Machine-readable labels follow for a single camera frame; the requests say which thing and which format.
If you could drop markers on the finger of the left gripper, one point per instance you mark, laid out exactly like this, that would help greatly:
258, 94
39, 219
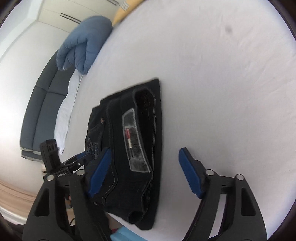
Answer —
77, 161

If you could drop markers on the yellow cushion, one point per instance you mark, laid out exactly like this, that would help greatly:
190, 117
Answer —
125, 8

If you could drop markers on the white wardrobe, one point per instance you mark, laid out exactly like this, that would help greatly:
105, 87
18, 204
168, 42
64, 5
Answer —
68, 14

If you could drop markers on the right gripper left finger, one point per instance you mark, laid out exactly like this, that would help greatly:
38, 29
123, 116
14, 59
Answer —
65, 211

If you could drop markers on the white bed sheet mattress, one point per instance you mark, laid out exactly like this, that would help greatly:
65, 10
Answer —
227, 73

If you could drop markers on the blue folded quilt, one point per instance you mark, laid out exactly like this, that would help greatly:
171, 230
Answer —
83, 44

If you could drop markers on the black denim pants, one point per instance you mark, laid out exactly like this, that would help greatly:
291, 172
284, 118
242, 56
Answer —
129, 124

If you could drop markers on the dark grey headboard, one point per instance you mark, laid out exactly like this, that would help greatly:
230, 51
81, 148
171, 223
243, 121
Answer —
40, 117

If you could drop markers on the light blue plastic stool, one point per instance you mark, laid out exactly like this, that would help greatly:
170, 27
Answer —
124, 234

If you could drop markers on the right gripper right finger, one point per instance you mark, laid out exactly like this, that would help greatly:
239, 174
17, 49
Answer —
228, 209

